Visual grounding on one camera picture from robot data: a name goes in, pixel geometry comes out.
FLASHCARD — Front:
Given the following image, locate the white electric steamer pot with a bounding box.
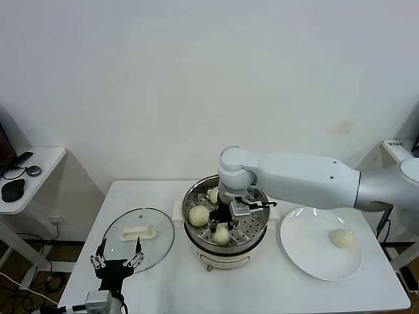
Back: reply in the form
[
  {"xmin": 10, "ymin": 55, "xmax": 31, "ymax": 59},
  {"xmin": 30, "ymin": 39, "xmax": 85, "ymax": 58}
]
[{"xmin": 172, "ymin": 199, "xmax": 280, "ymax": 272}]

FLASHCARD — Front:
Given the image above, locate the black coiled floor cable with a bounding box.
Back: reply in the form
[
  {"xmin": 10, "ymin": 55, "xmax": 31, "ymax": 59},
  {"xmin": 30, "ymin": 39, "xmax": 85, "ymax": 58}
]
[{"xmin": 42, "ymin": 274, "xmax": 66, "ymax": 295}]

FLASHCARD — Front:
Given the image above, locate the white round plate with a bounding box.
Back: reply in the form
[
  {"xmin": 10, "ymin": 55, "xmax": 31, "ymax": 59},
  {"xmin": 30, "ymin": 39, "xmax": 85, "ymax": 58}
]
[{"xmin": 279, "ymin": 206, "xmax": 364, "ymax": 281}]

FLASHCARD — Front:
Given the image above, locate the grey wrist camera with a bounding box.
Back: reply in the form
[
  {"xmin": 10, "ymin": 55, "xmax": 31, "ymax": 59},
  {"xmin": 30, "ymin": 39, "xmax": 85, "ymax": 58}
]
[
  {"xmin": 230, "ymin": 200, "xmax": 252, "ymax": 217},
  {"xmin": 84, "ymin": 291, "xmax": 112, "ymax": 311}
]

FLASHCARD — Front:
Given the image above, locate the black cable under table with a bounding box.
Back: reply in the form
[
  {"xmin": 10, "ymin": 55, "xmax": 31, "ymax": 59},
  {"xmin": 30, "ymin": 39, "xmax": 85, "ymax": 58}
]
[{"xmin": 14, "ymin": 232, "xmax": 53, "ymax": 253}]

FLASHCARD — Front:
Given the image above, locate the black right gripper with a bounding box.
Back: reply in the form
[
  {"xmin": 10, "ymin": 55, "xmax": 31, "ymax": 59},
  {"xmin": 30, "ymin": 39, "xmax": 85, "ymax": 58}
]
[{"xmin": 209, "ymin": 203, "xmax": 239, "ymax": 234}]

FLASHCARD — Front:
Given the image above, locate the glass pot lid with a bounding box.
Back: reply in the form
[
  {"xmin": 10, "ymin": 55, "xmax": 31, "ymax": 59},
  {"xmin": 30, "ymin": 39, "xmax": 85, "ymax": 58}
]
[{"xmin": 103, "ymin": 207, "xmax": 175, "ymax": 273}]

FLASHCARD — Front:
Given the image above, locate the thin black desk cable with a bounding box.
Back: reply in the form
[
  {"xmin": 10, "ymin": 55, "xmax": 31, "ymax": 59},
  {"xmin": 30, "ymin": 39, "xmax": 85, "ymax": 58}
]
[{"xmin": 1, "ymin": 165, "xmax": 29, "ymax": 181}]

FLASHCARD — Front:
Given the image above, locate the black computer mouse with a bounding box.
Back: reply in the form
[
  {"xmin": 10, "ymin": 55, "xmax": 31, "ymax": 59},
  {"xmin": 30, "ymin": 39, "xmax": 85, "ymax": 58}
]
[{"xmin": 0, "ymin": 179, "xmax": 26, "ymax": 203}]

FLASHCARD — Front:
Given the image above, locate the white floor cable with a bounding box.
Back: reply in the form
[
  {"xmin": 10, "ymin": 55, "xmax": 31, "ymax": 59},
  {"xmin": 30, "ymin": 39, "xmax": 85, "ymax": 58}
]
[{"xmin": 0, "ymin": 273, "xmax": 60, "ymax": 304}]

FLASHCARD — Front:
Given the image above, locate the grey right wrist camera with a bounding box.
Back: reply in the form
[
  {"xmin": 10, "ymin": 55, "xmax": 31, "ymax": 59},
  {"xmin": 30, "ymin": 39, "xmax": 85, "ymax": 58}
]
[{"xmin": 230, "ymin": 200, "xmax": 252, "ymax": 217}]

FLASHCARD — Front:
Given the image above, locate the dark laptop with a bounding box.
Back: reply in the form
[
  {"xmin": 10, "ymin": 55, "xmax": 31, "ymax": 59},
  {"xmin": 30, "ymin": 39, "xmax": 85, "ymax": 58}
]
[{"xmin": 0, "ymin": 121, "xmax": 18, "ymax": 169}]

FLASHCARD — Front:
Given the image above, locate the white side table with laptop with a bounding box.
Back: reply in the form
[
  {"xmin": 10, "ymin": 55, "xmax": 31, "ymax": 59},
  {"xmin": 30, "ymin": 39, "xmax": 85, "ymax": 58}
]
[{"xmin": 0, "ymin": 147, "xmax": 78, "ymax": 273}]

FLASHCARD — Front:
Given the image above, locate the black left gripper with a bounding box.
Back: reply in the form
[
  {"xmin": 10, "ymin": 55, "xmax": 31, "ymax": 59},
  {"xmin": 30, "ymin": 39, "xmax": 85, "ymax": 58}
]
[{"xmin": 90, "ymin": 237, "xmax": 146, "ymax": 292}]

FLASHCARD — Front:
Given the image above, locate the black cable with adapter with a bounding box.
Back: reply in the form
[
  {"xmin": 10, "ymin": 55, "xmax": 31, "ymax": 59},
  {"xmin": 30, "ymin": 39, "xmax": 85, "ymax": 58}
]
[{"xmin": 376, "ymin": 204, "xmax": 392, "ymax": 243}]

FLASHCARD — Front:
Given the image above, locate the steel perforated steamer basket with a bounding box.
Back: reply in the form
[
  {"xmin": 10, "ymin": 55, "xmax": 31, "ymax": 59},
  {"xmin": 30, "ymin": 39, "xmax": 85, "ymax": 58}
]
[{"xmin": 181, "ymin": 175, "xmax": 270, "ymax": 254}]

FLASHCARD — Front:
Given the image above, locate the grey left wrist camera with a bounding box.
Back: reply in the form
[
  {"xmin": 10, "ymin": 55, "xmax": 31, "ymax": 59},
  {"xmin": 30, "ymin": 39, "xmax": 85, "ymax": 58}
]
[{"xmin": 84, "ymin": 291, "xmax": 112, "ymax": 311}]

